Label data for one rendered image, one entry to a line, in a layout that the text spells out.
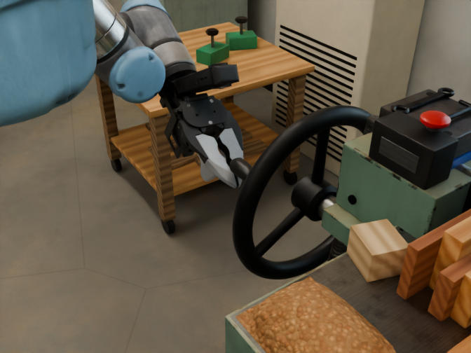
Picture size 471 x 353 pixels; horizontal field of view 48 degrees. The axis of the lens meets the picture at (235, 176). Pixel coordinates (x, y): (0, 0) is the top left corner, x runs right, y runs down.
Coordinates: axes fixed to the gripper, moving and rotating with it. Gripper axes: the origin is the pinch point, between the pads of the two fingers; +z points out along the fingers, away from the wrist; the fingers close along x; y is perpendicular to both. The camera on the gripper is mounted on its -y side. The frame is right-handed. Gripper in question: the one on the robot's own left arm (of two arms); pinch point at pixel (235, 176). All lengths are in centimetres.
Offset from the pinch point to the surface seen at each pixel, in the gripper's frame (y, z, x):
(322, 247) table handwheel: 9.4, 12.2, -14.4
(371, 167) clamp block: -18.4, 11.3, -4.9
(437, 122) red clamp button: -27.4, 12.1, -6.9
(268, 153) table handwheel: -9.3, 2.1, -0.2
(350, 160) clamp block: -16.3, 9.0, -4.9
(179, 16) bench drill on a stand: 106, -131, -80
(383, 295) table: -18.9, 24.2, 3.5
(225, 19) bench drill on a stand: 110, -130, -107
